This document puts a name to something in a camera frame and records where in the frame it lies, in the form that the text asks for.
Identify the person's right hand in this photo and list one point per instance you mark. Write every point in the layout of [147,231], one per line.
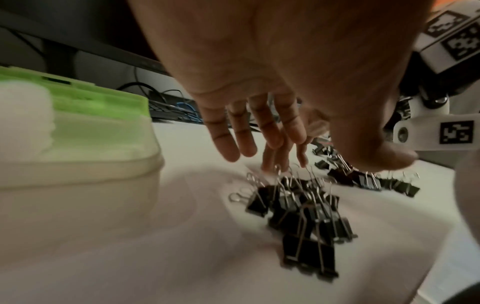
[279,160]

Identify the person's left hand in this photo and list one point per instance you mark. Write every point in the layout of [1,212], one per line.
[281,53]

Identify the pile of small black binder clips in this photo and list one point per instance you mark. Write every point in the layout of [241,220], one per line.
[307,252]

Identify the black keyboard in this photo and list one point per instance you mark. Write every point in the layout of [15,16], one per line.
[168,111]

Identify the black marker-tag wristband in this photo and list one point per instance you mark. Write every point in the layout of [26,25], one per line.
[455,44]

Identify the black computer monitor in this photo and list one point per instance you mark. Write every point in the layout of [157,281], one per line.
[93,26]

